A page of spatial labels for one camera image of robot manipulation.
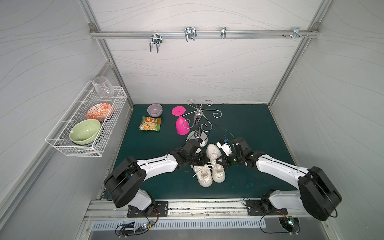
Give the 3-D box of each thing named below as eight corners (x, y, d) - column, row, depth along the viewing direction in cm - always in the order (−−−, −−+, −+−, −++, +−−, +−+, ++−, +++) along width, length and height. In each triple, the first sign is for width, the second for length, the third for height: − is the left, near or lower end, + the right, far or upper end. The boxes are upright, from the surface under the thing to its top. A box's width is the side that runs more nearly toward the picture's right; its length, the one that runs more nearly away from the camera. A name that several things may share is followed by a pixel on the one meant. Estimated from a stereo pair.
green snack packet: (139, 131, 105) (138, 128, 103) (143, 119, 112) (142, 116, 110) (159, 131, 105) (159, 128, 103) (162, 119, 113) (161, 116, 110)
